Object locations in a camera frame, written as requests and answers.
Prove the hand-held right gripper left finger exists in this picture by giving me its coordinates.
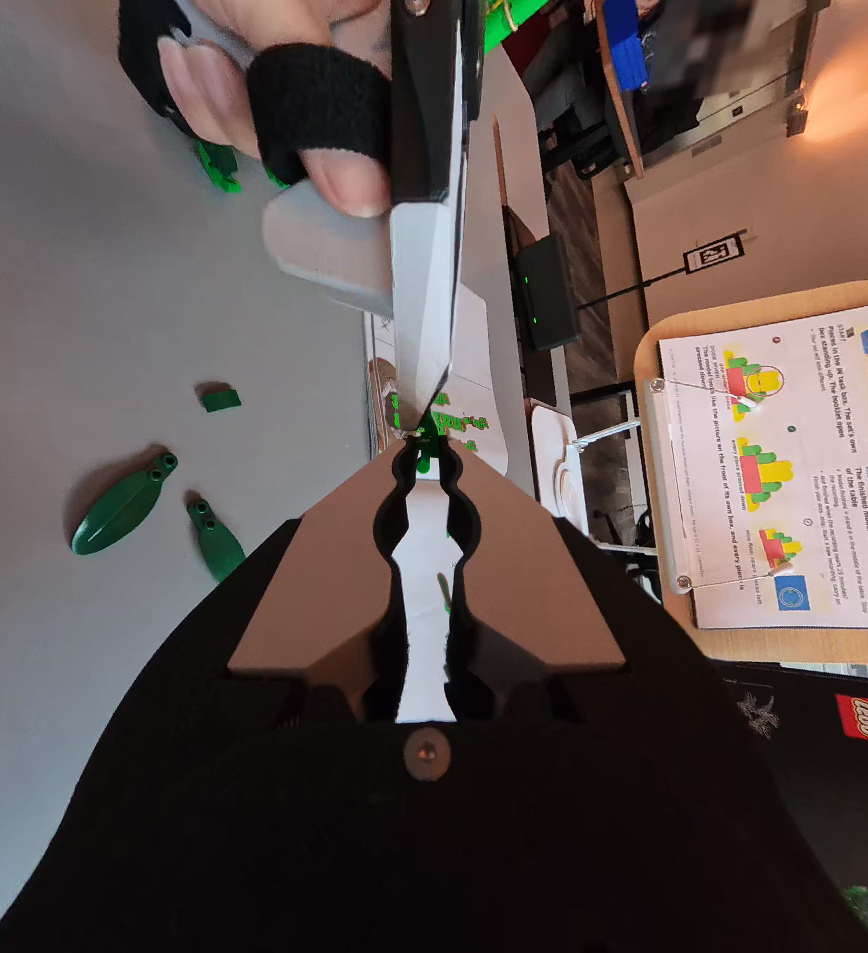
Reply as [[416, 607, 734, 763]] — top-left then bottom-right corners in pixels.
[[227, 438, 415, 720]]

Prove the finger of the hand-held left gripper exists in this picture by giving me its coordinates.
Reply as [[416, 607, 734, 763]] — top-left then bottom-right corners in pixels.
[[263, 182, 395, 317], [389, 22, 474, 434]]

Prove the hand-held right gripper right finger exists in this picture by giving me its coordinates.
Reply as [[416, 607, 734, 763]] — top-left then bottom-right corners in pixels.
[[437, 436, 626, 720]]

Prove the dark green leaf piece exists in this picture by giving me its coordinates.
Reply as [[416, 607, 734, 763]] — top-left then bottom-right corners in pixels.
[[187, 499, 247, 583], [71, 452, 179, 555]]

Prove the bright green small plate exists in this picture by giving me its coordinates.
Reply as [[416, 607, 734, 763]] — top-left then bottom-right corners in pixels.
[[415, 413, 446, 474]]

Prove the black bamboo set box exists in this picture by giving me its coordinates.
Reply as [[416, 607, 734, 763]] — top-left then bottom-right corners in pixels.
[[713, 659, 868, 953]]

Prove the person's left hand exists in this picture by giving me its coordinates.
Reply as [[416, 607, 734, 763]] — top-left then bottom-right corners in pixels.
[[157, 0, 394, 218]]

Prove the open instruction booklet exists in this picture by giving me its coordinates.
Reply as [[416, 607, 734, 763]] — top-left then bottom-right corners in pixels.
[[363, 286, 511, 725]]

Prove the green bamboo brick model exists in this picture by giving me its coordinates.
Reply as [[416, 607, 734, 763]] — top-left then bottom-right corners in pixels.
[[483, 0, 554, 55]]

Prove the black electronic box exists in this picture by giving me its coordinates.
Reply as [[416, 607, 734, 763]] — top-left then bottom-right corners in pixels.
[[514, 233, 581, 352]]

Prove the long background table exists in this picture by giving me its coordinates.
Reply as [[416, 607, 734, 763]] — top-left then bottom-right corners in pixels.
[[594, 0, 645, 180]]

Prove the blue plastic bin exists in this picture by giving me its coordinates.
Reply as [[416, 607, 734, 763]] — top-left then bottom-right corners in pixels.
[[601, 0, 651, 92]]

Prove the white document stand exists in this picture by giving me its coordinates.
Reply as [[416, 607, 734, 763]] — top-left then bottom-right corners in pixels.
[[529, 279, 868, 667]]

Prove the black white marker sign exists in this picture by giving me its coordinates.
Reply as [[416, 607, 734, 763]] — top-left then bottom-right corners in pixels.
[[579, 233, 746, 310]]

